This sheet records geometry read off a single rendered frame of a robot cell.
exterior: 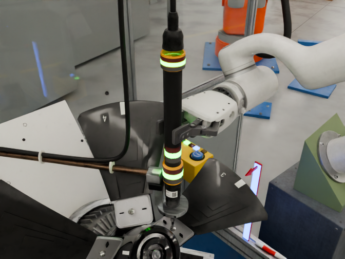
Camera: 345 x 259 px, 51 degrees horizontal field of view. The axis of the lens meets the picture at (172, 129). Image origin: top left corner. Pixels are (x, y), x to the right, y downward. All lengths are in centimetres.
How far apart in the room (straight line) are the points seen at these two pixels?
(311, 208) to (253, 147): 189
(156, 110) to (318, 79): 36
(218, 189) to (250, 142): 232
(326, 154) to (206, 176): 51
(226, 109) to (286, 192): 73
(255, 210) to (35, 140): 60
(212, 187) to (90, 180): 34
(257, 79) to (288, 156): 237
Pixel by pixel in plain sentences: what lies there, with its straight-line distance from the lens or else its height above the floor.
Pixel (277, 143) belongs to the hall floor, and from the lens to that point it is 332.
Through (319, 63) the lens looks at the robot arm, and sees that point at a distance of 76.
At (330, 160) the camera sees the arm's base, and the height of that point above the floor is 108.
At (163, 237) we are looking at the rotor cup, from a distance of 80.
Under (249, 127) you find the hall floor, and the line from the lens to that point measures 348.
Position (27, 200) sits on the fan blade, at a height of 139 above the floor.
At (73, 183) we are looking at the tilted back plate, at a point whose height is 120.
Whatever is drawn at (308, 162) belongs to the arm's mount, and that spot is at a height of 107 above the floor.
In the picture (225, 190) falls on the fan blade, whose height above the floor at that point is 119.
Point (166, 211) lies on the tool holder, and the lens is 80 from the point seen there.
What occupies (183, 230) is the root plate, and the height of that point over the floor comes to 118.
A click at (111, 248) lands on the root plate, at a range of 80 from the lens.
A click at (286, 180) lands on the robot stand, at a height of 93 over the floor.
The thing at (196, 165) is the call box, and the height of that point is 107.
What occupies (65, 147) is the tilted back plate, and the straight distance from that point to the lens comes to 103.
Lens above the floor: 185
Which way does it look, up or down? 33 degrees down
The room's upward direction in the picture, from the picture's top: straight up
